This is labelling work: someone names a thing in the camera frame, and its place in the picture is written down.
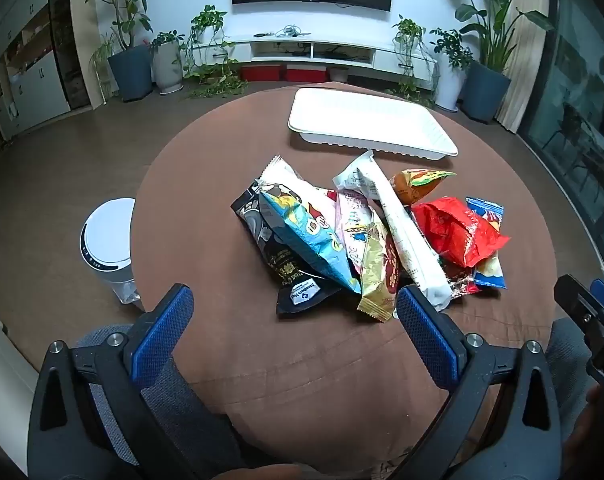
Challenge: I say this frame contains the small tangled cable bundle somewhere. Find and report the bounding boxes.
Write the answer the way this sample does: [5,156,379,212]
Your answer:
[274,24,313,39]

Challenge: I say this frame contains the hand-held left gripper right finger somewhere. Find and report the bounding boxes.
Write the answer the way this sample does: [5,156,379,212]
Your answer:
[382,285,575,480]

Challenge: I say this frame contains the pink cartoon snack packet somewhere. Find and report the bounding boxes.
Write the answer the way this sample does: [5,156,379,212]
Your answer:
[334,190,383,266]

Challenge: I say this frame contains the white television console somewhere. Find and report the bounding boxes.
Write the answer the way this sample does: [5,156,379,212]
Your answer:
[192,35,438,91]

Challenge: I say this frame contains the large red snack packet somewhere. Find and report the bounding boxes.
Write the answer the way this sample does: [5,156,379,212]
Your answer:
[411,196,511,268]

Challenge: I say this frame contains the blue and white snack packet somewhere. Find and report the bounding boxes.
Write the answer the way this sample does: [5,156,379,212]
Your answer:
[464,196,508,291]

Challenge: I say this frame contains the cream upholstered seat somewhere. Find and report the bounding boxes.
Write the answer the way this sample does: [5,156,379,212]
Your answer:
[0,304,39,411]

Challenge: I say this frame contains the white packet with red print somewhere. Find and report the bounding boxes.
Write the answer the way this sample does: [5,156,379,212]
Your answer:
[256,155,338,226]

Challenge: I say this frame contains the trailing pothos plant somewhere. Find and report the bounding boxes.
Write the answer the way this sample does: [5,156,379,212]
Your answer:
[182,5,250,100]

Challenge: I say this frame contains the light blue chips packet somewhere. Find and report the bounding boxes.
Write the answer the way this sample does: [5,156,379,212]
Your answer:
[258,185,363,295]

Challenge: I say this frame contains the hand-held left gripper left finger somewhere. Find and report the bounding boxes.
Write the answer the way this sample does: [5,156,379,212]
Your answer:
[27,284,248,480]

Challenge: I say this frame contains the long white snack packet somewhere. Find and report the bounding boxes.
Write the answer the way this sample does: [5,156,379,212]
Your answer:
[359,152,453,311]

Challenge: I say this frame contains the small-leaf tree in blue-grey pot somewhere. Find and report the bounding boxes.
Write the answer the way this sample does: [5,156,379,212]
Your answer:
[79,0,155,102]

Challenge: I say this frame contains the white plastic tray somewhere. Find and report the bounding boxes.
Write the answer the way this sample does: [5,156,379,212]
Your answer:
[288,87,459,161]

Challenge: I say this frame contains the orange and green snack packet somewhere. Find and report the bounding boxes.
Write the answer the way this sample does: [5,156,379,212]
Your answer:
[392,169,457,206]

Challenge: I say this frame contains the gold snack packet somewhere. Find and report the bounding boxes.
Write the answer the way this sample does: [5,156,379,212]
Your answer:
[357,220,403,323]

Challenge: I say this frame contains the broad-leaf plant in blue-grey pot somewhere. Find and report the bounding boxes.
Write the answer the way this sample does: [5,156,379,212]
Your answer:
[430,0,555,123]

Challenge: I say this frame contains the plant in grey-white pot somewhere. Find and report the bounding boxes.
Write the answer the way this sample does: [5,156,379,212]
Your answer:
[149,31,186,95]

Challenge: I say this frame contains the beige curtain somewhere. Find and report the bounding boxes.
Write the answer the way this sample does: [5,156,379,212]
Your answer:
[497,0,553,133]

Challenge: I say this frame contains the red-brown patterned snack packet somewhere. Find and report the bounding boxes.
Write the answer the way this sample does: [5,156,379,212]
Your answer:
[439,255,483,296]

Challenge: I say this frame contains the black snack packet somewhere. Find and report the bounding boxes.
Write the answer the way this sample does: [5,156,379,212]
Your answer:
[231,180,344,317]

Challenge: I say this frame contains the brown tablecloth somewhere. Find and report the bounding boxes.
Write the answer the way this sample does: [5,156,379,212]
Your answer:
[132,80,604,480]

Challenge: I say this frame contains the glass balcony door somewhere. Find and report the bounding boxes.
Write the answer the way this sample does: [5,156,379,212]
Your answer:
[517,0,604,261]

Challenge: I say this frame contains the plant in tall white pot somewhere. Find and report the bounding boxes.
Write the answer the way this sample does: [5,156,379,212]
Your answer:
[428,27,472,112]

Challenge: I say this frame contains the red storage box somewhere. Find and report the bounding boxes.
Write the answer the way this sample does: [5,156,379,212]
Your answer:
[240,65,283,82]
[285,66,328,82]

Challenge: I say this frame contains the thin trailing vine plant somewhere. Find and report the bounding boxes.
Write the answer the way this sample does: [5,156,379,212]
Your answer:
[389,16,435,106]

